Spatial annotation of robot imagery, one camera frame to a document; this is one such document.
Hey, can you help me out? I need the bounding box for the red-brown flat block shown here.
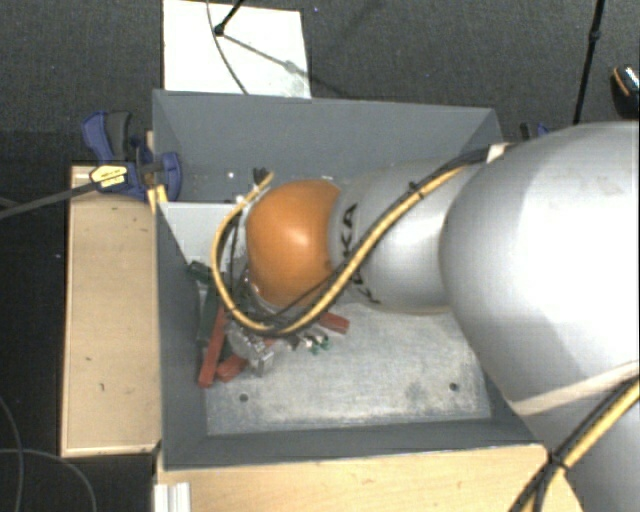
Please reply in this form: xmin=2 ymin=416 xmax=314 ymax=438
xmin=215 ymin=352 xmax=247 ymax=384
xmin=197 ymin=305 xmax=227 ymax=389
xmin=317 ymin=311 xmax=351 ymax=336

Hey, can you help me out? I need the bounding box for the grey metal bin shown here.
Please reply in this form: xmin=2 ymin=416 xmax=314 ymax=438
xmin=151 ymin=88 xmax=547 ymax=470

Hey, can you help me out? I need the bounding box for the pale wood flat board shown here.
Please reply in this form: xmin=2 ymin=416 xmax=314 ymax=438
xmin=59 ymin=164 xmax=164 ymax=459

